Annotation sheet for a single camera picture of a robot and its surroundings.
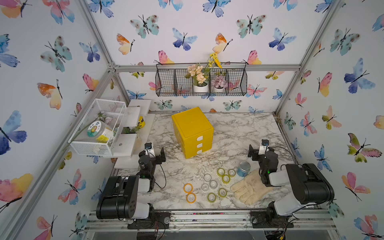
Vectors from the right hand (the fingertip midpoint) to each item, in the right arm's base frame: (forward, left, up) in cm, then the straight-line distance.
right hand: (260, 144), depth 92 cm
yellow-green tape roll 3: (-20, +23, -9) cm, 31 cm away
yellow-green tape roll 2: (-17, +17, -9) cm, 26 cm away
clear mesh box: (+1, +83, +20) cm, 86 cm away
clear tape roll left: (-24, +33, -9) cm, 42 cm away
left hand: (-5, +63, 0) cm, 63 cm away
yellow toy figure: (+15, +79, -2) cm, 80 cm away
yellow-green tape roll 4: (-27, +23, -9) cm, 37 cm away
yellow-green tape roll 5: (-30, +29, -9) cm, 43 cm away
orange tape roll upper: (-26, +44, -9) cm, 52 cm away
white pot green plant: (+3, +82, +4) cm, 82 cm away
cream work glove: (-24, +7, -9) cm, 27 cm away
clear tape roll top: (-19, +31, -9) cm, 38 cm away
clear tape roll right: (-22, +28, -9) cm, 37 cm away
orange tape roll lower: (-31, +40, -9) cm, 51 cm away
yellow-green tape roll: (-17, +25, -9) cm, 31 cm away
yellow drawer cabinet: (-2, +40, +12) cm, 42 cm away
